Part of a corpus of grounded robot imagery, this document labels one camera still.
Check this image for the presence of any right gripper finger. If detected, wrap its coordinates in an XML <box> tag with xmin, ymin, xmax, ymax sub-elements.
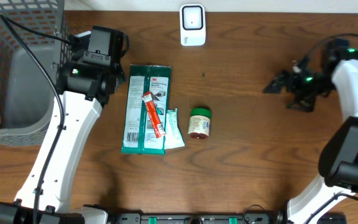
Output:
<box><xmin>287</xmin><ymin>97</ymin><xmax>316</xmax><ymax>113</ymax></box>
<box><xmin>263</xmin><ymin>70</ymin><xmax>288</xmax><ymax>94</ymax></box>

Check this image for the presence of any green lid jar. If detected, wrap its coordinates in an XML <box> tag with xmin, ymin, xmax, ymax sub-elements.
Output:
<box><xmin>188</xmin><ymin>108</ymin><xmax>211</xmax><ymax>139</ymax></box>

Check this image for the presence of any light teal wipes packet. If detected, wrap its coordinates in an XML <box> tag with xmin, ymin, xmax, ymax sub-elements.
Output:
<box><xmin>164</xmin><ymin>108</ymin><xmax>185</xmax><ymax>150</ymax></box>

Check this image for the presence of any orange red stick sachet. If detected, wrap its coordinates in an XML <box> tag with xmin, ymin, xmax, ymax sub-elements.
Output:
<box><xmin>142</xmin><ymin>91</ymin><xmax>166</xmax><ymax>138</ymax></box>

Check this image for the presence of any green white package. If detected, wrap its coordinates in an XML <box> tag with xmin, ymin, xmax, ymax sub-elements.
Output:
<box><xmin>121</xmin><ymin>65</ymin><xmax>172</xmax><ymax>155</ymax></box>

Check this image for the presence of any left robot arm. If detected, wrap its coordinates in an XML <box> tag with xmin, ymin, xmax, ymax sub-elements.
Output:
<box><xmin>0</xmin><ymin>26</ymin><xmax>129</xmax><ymax>223</ymax></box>

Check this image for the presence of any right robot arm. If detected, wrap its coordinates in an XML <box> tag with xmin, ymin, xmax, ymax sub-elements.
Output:
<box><xmin>263</xmin><ymin>33</ymin><xmax>358</xmax><ymax>223</ymax></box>

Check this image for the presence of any white barcode scanner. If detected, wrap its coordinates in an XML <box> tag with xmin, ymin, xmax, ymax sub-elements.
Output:
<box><xmin>179</xmin><ymin>4</ymin><xmax>206</xmax><ymax>47</ymax></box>

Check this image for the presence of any grey plastic mesh basket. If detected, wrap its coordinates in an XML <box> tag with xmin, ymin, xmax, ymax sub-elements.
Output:
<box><xmin>0</xmin><ymin>0</ymin><xmax>71</xmax><ymax>146</ymax></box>

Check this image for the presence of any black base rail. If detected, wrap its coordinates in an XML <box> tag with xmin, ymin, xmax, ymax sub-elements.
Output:
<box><xmin>108</xmin><ymin>212</ymin><xmax>285</xmax><ymax>224</ymax></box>

